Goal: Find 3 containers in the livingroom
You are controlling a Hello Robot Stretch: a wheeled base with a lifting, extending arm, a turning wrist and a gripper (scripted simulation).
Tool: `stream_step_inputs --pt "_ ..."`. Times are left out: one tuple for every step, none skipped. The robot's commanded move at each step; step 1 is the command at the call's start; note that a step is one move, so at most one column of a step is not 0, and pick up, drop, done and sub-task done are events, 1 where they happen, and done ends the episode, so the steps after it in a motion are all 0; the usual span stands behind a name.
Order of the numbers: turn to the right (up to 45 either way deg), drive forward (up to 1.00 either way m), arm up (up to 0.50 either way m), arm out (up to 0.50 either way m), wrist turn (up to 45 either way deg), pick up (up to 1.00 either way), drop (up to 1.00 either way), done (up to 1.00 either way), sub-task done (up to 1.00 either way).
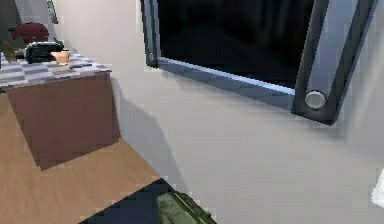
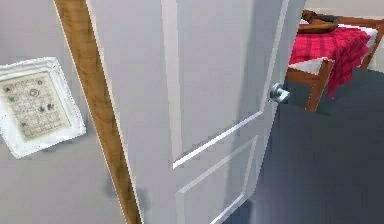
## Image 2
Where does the white panelled room door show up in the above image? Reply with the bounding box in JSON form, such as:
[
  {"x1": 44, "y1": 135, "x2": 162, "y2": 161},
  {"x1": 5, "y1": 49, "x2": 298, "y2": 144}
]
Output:
[{"x1": 85, "y1": 0, "x2": 307, "y2": 224}]

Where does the white framed wall picture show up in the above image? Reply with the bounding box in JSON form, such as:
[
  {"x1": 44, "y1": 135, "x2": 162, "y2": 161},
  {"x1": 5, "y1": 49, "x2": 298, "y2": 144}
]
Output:
[{"x1": 0, "y1": 56, "x2": 87, "y2": 160}]

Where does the brown and black pillow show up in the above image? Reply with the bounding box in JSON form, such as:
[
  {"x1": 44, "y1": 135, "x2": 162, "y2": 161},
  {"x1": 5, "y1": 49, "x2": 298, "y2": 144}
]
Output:
[{"x1": 297, "y1": 9, "x2": 341, "y2": 35}]

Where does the brown wooden door frame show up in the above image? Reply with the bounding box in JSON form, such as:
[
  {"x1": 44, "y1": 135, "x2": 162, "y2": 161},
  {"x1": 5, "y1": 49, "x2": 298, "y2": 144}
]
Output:
[{"x1": 52, "y1": 0, "x2": 145, "y2": 224}]

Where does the red checked blanket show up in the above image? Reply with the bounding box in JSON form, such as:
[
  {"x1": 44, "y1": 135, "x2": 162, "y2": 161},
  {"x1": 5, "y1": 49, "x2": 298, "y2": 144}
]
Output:
[{"x1": 288, "y1": 26, "x2": 372, "y2": 100}]

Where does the silver round door knob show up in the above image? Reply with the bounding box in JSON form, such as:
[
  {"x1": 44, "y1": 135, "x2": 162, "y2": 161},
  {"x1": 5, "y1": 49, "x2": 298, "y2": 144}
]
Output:
[{"x1": 268, "y1": 82, "x2": 291, "y2": 104}]

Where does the wooden bed with white mattress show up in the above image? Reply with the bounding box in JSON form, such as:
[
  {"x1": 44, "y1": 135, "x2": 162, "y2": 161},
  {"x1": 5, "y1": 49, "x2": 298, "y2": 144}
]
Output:
[{"x1": 285, "y1": 13, "x2": 384, "y2": 113}]

